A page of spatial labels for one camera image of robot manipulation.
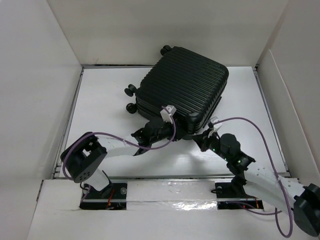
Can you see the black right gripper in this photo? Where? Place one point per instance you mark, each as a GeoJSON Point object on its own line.
{"type": "Point", "coordinates": [202, 139]}

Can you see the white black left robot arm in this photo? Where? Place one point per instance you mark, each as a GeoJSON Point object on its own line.
{"type": "Point", "coordinates": [81, 160]}

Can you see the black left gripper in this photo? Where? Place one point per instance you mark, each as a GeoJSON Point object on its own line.
{"type": "Point", "coordinates": [179, 132]}

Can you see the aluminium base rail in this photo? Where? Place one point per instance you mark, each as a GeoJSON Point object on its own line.
{"type": "Point", "coordinates": [142, 192]}

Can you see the black hard-shell suitcase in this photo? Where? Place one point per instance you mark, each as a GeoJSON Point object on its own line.
{"type": "Point", "coordinates": [190, 82]}

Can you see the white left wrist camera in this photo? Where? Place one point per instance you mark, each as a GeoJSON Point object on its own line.
{"type": "Point", "coordinates": [167, 113]}

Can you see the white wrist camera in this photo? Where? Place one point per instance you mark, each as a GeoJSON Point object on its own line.
{"type": "Point", "coordinates": [214, 125]}
{"type": "Point", "coordinates": [167, 113]}

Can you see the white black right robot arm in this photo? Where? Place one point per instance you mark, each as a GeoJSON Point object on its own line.
{"type": "Point", "coordinates": [301, 202]}

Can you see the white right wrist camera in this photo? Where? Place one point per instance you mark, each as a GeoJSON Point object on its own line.
{"type": "Point", "coordinates": [214, 125]}

